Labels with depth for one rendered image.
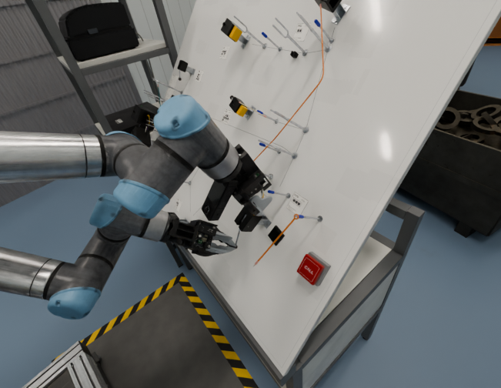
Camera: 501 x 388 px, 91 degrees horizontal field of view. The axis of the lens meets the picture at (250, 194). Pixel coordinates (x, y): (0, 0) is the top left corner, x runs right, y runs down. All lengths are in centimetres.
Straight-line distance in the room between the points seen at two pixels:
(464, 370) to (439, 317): 26
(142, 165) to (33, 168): 16
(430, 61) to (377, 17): 18
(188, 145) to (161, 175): 6
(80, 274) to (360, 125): 67
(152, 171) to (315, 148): 42
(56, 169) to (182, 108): 22
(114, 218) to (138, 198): 20
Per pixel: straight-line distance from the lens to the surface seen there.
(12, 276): 65
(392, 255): 106
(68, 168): 48
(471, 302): 209
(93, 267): 63
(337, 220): 60
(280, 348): 74
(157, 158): 39
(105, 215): 59
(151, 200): 40
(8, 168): 48
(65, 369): 186
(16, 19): 396
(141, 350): 192
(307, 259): 60
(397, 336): 182
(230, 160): 45
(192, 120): 38
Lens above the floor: 161
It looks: 39 degrees down
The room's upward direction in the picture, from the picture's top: 10 degrees counter-clockwise
